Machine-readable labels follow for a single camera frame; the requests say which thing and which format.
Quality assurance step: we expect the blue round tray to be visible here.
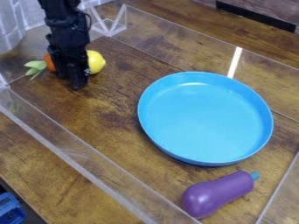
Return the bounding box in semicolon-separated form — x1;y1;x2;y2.
137;72;273;166

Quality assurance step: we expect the purple toy eggplant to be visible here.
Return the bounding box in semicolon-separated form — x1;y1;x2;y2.
181;171;260;219

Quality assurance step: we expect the orange toy carrot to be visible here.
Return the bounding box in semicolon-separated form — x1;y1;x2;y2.
24;53;56;80

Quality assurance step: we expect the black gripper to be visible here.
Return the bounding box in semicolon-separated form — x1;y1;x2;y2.
45;11;89;90

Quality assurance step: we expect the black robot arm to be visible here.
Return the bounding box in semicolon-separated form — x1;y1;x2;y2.
37;0;91;90

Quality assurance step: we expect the black cable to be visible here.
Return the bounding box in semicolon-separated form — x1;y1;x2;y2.
77;10;93;33

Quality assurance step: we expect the blue plastic object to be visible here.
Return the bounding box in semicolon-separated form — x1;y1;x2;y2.
0;192;26;224

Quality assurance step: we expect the yellow toy lemon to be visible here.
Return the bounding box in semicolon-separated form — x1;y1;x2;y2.
87;50;107;74

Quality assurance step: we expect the clear acrylic enclosure wall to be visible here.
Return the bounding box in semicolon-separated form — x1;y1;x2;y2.
0;0;299;224

